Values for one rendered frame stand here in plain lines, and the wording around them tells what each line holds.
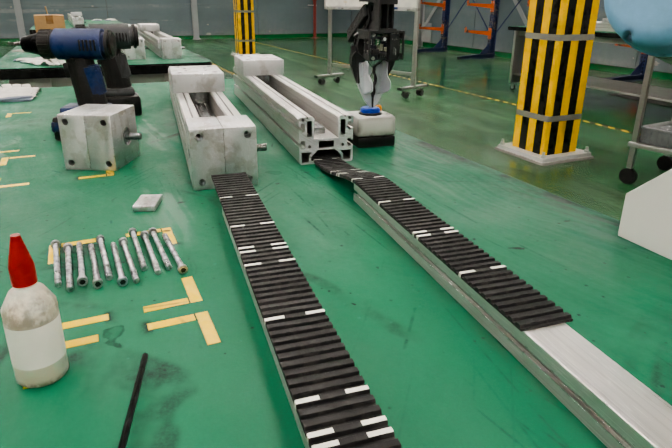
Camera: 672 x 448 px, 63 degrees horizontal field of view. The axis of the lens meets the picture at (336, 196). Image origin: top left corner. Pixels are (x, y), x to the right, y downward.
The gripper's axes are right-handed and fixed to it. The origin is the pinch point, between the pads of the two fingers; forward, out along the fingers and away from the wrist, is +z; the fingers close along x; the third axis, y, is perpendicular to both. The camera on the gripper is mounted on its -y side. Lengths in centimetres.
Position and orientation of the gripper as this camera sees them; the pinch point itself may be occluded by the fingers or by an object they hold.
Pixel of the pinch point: (370, 100)
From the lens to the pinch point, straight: 112.3
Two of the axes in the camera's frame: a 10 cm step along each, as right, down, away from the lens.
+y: 3.1, 3.2, -8.9
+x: 9.5, -0.9, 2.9
